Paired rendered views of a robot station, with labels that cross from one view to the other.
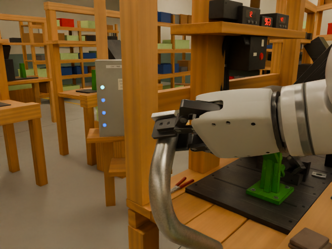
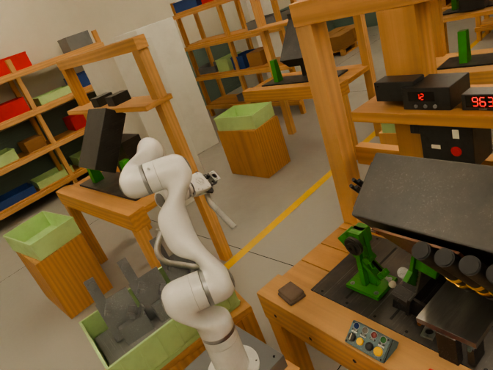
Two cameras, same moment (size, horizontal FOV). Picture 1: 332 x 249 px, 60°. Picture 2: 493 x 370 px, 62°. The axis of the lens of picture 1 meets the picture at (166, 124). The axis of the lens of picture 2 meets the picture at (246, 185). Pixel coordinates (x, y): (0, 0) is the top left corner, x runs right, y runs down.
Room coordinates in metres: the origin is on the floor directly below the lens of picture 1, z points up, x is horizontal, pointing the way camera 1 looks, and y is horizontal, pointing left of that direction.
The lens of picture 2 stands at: (1.04, -1.69, 2.06)
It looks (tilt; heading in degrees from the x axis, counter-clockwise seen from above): 25 degrees down; 106
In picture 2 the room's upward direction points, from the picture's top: 20 degrees counter-clockwise
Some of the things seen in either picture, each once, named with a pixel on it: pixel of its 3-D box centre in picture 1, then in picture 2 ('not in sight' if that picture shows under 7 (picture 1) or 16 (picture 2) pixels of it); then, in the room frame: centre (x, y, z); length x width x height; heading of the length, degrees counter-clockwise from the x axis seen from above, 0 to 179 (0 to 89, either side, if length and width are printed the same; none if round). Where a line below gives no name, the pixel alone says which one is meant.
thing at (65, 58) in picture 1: (74, 59); not in sight; (8.71, 2.71, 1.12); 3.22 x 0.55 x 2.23; 144
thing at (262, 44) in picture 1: (246, 53); (455, 138); (1.38, -0.38, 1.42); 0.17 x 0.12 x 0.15; 137
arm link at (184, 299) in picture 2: not in sight; (196, 307); (0.48, -0.75, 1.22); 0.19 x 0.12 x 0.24; 23
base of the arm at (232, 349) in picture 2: not in sight; (226, 349); (0.50, -0.74, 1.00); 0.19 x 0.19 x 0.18
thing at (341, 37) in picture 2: not in sight; (340, 40); (1.46, 8.87, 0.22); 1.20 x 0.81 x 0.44; 57
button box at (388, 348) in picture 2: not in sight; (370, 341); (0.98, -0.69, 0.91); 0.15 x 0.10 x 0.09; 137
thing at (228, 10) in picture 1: (226, 10); (399, 88); (1.26, -0.25, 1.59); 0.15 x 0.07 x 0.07; 137
